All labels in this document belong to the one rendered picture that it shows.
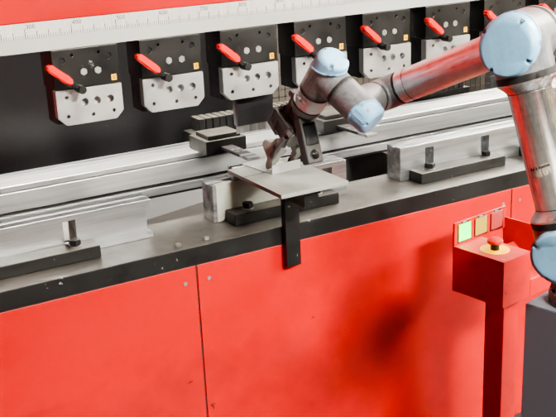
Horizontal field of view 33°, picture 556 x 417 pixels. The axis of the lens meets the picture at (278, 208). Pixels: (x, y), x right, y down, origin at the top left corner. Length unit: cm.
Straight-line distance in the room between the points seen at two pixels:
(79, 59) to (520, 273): 115
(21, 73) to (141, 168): 42
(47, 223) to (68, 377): 34
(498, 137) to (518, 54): 100
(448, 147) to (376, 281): 45
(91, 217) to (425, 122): 119
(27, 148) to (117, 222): 54
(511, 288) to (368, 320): 40
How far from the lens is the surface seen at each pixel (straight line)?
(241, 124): 233
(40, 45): 208
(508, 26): 184
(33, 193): 242
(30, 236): 217
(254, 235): 225
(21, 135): 267
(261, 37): 229
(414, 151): 262
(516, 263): 236
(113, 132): 275
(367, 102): 205
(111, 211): 221
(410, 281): 257
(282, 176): 224
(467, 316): 275
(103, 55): 213
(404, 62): 253
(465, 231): 243
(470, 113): 308
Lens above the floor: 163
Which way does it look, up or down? 18 degrees down
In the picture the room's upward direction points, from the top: 3 degrees counter-clockwise
